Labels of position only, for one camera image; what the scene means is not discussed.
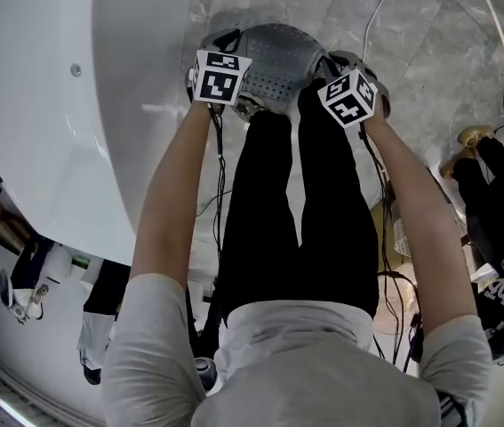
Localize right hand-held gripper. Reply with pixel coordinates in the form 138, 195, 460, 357
316, 50, 392, 130

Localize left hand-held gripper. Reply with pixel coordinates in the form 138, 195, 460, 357
188, 28, 254, 106

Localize black and grey harness strap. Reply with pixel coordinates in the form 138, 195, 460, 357
436, 389, 462, 427

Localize long white cable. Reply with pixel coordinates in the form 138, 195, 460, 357
361, 0, 396, 60

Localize left hand-held gripper black cable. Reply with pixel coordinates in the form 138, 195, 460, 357
209, 103, 228, 262

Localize person's left forearm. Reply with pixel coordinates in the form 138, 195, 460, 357
127, 102, 215, 293

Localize person's right forearm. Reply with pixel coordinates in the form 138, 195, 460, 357
364, 104, 479, 335

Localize person's black trousers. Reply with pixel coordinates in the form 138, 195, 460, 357
215, 82, 380, 328

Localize person's grey t-shirt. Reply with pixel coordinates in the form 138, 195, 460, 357
100, 273, 495, 427

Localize white bathtub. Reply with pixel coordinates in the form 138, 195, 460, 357
0, 0, 199, 267

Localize grey perforated rubber mat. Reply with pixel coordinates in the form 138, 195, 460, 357
206, 10, 331, 117

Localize person's grey left shoe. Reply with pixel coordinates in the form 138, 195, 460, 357
231, 94, 271, 126

